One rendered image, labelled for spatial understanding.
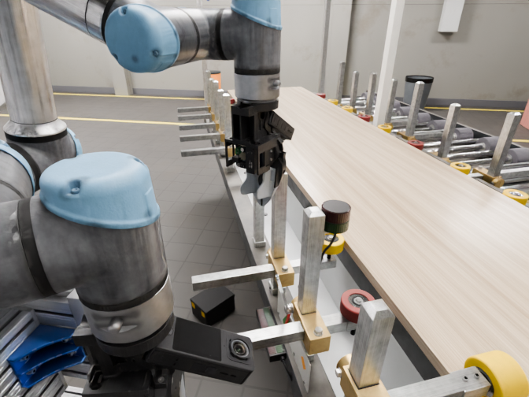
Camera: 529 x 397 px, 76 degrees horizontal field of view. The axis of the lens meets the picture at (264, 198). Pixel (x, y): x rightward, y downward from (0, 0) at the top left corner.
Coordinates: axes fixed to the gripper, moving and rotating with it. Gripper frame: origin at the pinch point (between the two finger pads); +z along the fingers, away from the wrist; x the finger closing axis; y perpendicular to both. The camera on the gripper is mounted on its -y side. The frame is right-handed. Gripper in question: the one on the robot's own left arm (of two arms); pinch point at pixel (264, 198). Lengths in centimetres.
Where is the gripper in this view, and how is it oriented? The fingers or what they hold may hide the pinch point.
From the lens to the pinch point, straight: 68.1
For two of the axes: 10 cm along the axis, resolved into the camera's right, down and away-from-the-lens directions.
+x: 8.3, 2.6, -4.9
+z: 0.0, 8.8, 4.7
